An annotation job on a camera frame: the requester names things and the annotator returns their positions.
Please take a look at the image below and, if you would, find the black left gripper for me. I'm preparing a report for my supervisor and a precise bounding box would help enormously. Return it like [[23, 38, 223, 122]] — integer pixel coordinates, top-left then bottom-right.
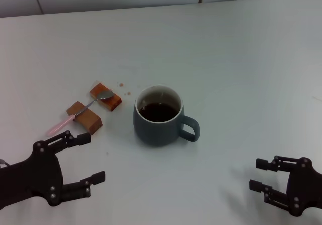
[[0, 130, 106, 209]]

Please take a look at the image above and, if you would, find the grey ceramic cup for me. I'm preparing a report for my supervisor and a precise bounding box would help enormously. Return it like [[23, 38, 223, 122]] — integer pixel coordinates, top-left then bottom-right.
[[133, 84, 201, 147]]

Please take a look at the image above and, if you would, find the dark coffee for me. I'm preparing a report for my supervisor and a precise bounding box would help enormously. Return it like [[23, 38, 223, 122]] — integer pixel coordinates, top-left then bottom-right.
[[138, 103, 180, 123]]

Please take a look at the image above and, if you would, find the orange wet wooden block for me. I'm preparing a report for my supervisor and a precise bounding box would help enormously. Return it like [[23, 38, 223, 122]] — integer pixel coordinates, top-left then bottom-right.
[[89, 82, 122, 112]]

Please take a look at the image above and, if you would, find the pink handled metal spoon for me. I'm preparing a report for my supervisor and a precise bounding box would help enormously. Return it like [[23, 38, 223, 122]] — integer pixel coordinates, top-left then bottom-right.
[[46, 90, 114, 137]]

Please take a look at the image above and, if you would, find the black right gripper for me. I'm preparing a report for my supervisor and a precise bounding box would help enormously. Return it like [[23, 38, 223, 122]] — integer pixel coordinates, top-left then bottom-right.
[[249, 155, 322, 217]]

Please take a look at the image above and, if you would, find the brown wooden block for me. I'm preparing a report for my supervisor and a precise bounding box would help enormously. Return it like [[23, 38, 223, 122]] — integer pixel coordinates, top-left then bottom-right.
[[66, 101, 103, 136]]

